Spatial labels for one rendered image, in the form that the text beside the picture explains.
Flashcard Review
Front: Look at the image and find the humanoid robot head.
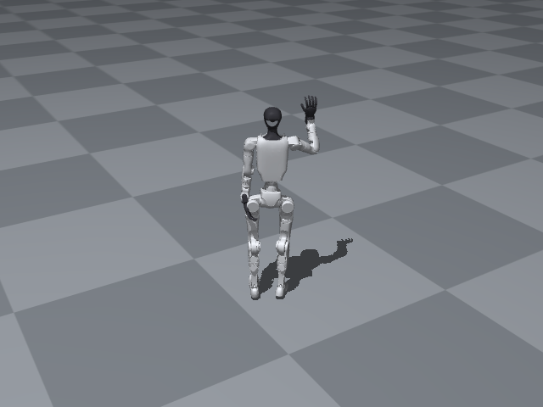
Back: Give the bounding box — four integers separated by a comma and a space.
263, 107, 282, 140

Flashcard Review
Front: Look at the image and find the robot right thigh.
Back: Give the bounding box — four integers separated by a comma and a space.
276, 195, 294, 254

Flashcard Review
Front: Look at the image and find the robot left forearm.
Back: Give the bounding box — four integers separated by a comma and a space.
240, 166, 252, 199

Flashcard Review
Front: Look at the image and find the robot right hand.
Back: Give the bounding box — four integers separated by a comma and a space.
301, 96, 317, 124

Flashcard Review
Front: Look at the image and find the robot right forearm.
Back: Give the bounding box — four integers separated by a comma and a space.
306, 119, 319, 152

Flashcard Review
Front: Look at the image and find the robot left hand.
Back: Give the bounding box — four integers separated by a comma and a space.
242, 194, 257, 221

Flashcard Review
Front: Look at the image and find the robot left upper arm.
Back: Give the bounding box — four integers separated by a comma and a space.
244, 137, 258, 176

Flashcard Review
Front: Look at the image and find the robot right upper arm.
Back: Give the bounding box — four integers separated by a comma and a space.
287, 136, 319, 154

